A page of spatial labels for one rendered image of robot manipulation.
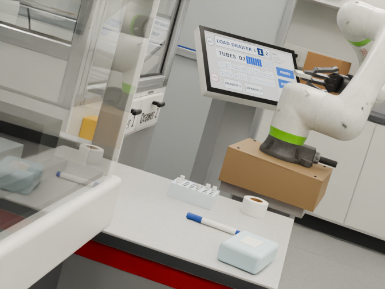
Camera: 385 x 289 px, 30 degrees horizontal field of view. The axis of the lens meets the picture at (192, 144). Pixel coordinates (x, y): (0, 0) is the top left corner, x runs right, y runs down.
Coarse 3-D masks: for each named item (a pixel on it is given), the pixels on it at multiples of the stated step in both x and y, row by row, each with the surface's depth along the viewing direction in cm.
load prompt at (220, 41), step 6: (216, 36) 301; (216, 42) 300; (222, 42) 302; (228, 42) 304; (234, 42) 306; (240, 42) 308; (228, 48) 302; (234, 48) 305; (240, 48) 307; (246, 48) 309; (252, 48) 311; (258, 48) 313; (264, 48) 315; (252, 54) 309; (258, 54) 311; (264, 54) 313
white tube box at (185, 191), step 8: (176, 184) 192; (184, 184) 196; (192, 184) 199; (168, 192) 193; (176, 192) 192; (184, 192) 192; (192, 192) 191; (200, 192) 191; (208, 192) 194; (216, 192) 197; (184, 200) 192; (192, 200) 191; (200, 200) 191; (208, 200) 190; (216, 200) 197; (208, 208) 191
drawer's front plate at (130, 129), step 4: (136, 100) 229; (140, 100) 234; (132, 104) 226; (136, 104) 231; (140, 104) 236; (136, 108) 232; (132, 116) 230; (136, 116) 235; (128, 120) 227; (132, 120) 232; (128, 128) 230; (132, 128) 235; (128, 132) 232
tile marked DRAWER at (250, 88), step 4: (248, 84) 300; (252, 84) 302; (248, 88) 300; (252, 88) 301; (256, 88) 302; (260, 88) 304; (248, 92) 299; (252, 92) 300; (256, 92) 301; (260, 92) 303
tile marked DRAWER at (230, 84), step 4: (224, 80) 294; (228, 80) 295; (232, 80) 296; (236, 80) 298; (224, 84) 293; (228, 84) 294; (232, 84) 295; (236, 84) 297; (240, 84) 298; (232, 88) 294; (236, 88) 296; (240, 88) 297
